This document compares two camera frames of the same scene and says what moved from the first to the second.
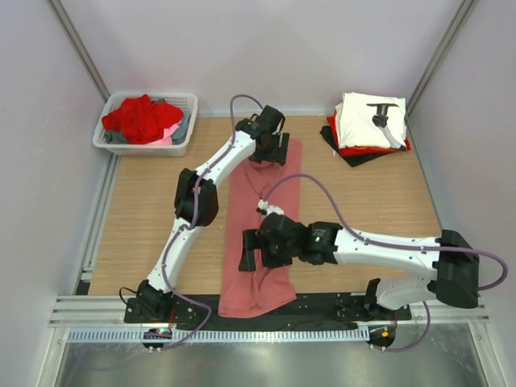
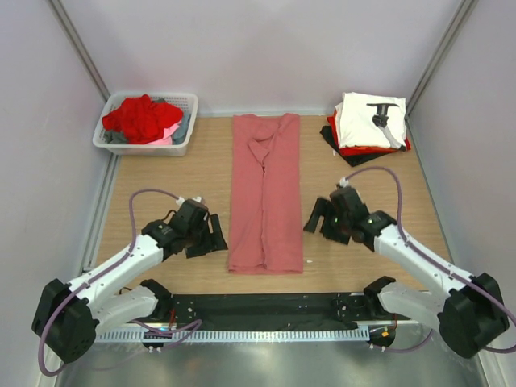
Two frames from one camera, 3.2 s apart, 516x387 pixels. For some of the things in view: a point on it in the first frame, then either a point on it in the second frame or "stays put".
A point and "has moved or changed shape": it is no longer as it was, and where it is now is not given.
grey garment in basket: x=119 y=137 stays put
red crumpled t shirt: x=142 y=120 stays put
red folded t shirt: x=358 y=151 stays put
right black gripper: x=252 y=239 → x=321 y=205
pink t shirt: x=246 y=292 has moved or changed shape
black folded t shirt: x=351 y=160 stays put
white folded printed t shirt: x=371 y=121 stays put
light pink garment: x=167 y=135 stays put
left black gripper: x=277 y=155 → x=214 y=241
